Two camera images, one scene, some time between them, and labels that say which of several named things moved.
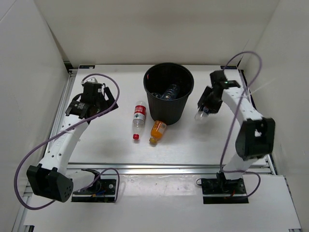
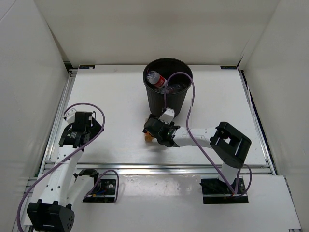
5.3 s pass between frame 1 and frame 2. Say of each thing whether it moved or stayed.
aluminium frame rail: stayed
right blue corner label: stayed
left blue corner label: stayed
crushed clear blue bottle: moved
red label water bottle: moved
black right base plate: stayed
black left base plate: stayed
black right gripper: moved
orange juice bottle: moved
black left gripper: moved
